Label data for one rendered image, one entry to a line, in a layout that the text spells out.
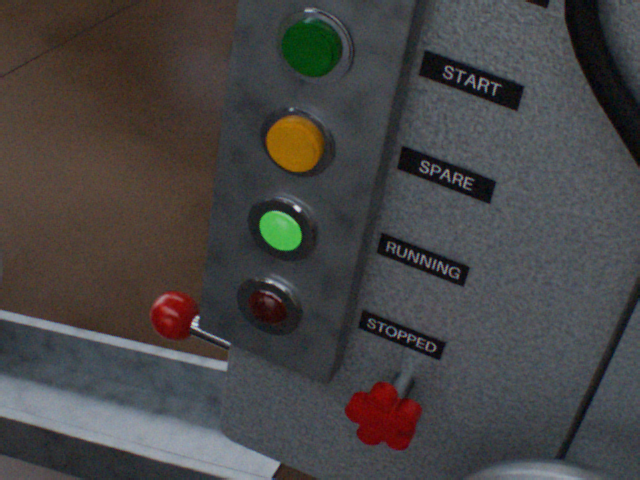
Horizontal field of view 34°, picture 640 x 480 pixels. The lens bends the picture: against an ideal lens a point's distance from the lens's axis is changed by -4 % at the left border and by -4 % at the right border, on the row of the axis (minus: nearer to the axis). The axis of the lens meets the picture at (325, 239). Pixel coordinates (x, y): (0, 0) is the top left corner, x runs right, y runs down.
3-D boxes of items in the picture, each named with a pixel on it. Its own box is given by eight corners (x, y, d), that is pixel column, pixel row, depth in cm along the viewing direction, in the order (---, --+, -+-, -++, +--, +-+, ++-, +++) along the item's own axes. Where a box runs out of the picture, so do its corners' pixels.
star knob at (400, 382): (429, 410, 59) (445, 361, 56) (402, 463, 56) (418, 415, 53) (366, 385, 60) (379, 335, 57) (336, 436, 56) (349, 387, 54)
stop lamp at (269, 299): (293, 323, 57) (299, 289, 55) (282, 339, 56) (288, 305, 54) (251, 305, 57) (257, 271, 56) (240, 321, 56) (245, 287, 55)
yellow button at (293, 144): (321, 170, 50) (330, 124, 49) (312, 182, 50) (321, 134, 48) (270, 151, 51) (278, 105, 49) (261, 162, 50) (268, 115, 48)
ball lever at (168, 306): (268, 355, 69) (274, 319, 67) (246, 386, 66) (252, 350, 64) (163, 310, 71) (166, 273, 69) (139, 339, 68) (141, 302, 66)
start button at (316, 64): (340, 77, 47) (349, 26, 46) (330, 87, 46) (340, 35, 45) (286, 58, 48) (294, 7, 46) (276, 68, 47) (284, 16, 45)
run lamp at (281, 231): (307, 248, 54) (314, 210, 52) (295, 264, 53) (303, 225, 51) (263, 230, 54) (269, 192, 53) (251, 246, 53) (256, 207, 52)
